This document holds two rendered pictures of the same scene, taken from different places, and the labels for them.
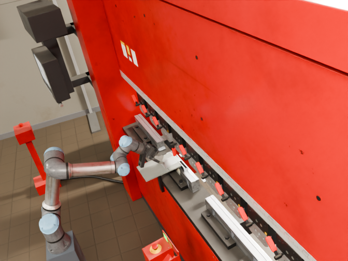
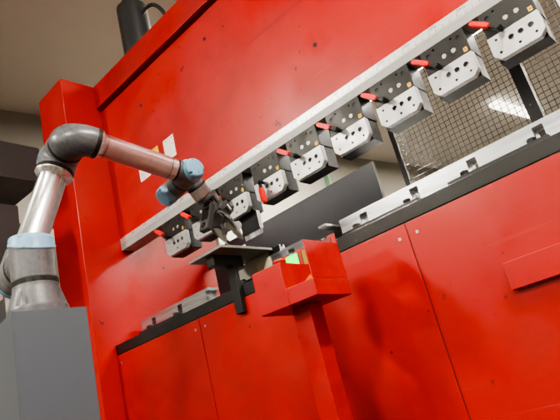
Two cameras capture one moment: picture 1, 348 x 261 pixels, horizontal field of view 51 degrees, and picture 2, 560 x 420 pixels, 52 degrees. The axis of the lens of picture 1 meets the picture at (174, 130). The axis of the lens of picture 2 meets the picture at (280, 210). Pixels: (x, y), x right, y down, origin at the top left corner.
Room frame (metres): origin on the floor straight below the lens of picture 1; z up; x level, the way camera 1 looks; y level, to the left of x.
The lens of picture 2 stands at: (0.07, 1.01, 0.40)
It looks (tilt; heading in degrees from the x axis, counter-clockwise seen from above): 19 degrees up; 329
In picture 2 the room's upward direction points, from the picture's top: 15 degrees counter-clockwise
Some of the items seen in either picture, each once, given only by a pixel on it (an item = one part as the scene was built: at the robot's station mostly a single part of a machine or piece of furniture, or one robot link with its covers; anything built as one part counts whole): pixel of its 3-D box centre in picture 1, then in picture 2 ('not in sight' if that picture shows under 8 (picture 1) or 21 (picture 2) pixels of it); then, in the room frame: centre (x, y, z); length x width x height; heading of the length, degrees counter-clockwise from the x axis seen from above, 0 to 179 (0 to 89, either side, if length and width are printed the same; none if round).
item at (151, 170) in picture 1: (158, 166); (231, 256); (1.96, 0.15, 1.00); 0.26 x 0.18 x 0.01; 110
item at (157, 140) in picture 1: (149, 131); (179, 315); (2.53, 0.20, 0.92); 0.50 x 0.06 x 0.10; 20
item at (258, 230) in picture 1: (264, 222); (454, 66); (1.10, -0.33, 1.26); 0.15 x 0.09 x 0.17; 20
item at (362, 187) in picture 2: not in sight; (293, 252); (2.42, -0.38, 1.12); 1.13 x 0.02 x 0.44; 20
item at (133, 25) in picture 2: not in sight; (148, 29); (2.56, 0.07, 2.53); 0.32 x 0.24 x 0.47; 20
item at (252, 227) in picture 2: not in sight; (252, 226); (2.02, 0.01, 1.13); 0.10 x 0.02 x 0.10; 20
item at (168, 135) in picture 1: (169, 126); (240, 199); (2.04, 0.02, 1.26); 0.15 x 0.09 x 0.17; 20
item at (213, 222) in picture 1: (217, 228); (382, 221); (1.43, -0.15, 0.89); 0.30 x 0.05 x 0.03; 20
